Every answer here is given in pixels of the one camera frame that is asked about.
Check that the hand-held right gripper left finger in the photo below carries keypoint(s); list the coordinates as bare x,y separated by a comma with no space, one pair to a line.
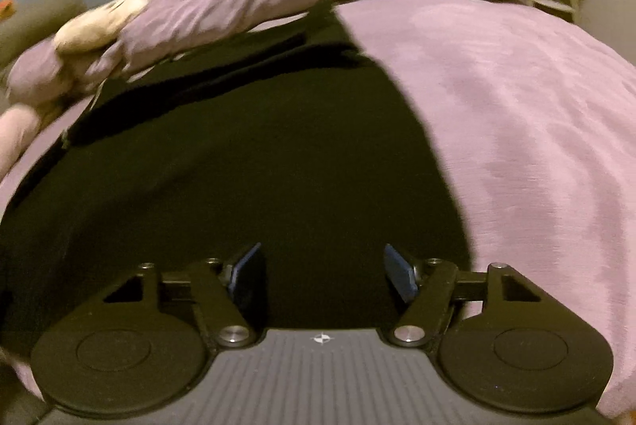
247,275

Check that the purple pillow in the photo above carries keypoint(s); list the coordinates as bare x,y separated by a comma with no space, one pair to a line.
54,70

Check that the pale pink pillow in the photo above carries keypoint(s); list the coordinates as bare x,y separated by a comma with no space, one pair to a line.
17,132

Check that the cream smiley plush pillow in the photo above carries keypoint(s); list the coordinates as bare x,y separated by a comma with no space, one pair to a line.
102,25

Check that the black knit garment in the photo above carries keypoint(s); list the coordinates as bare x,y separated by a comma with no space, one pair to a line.
258,147

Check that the purple bed sheet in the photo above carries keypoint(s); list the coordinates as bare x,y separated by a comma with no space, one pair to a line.
526,132

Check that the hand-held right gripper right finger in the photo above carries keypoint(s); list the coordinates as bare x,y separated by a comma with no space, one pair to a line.
399,275

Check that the olive green headboard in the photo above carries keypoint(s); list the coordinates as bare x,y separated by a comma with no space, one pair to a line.
35,28

